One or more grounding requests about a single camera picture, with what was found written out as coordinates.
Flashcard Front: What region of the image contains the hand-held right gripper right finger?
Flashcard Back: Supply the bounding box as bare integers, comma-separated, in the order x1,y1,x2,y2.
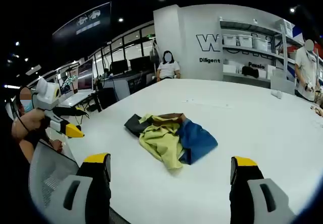
229,155,297,224

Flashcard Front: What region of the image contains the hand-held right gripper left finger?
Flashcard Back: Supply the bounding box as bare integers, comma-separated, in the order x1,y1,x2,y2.
41,152,112,224

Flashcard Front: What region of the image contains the yellow blue grey garment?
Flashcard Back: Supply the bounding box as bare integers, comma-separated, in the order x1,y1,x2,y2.
124,112,219,171

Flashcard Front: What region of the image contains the person's left hand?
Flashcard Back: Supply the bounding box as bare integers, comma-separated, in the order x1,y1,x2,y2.
30,107,52,136

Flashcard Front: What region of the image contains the blue face mask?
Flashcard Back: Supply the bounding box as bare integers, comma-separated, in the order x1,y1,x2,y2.
24,99,35,113

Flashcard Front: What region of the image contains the large tilted screen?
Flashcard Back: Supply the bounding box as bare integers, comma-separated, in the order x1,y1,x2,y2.
77,58,94,93

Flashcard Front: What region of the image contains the dark hanging display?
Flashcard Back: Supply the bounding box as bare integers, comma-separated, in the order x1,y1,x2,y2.
51,1,112,42

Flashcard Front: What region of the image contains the pale patterned cloth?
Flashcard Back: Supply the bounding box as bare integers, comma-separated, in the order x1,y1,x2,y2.
310,105,323,118

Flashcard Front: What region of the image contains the grey chair back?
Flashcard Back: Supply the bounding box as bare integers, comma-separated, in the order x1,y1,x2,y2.
270,69,296,95

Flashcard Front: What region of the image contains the black bag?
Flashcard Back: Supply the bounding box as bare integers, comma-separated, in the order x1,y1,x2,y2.
241,66,260,79

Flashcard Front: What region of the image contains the grey metal shelf unit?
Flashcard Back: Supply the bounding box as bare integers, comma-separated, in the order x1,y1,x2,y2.
219,17,323,83

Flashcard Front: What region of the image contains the white lidded storage box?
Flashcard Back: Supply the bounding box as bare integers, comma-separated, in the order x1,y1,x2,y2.
277,19,295,37

